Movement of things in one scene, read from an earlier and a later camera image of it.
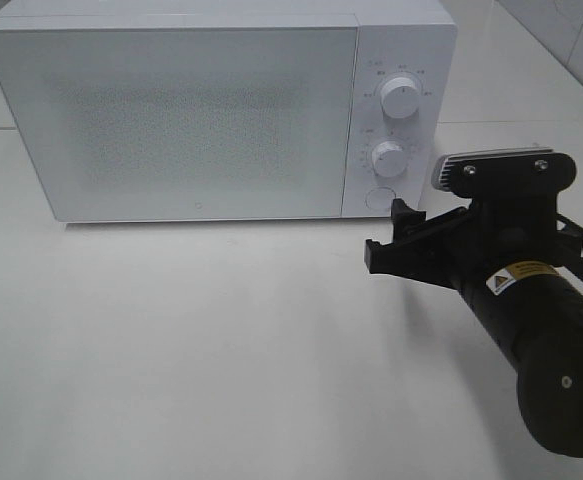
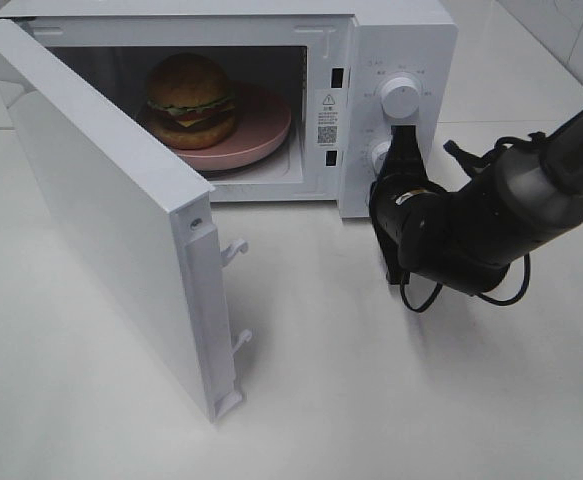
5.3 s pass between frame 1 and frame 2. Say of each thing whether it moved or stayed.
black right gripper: moved
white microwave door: moved
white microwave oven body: stayed
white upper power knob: stayed
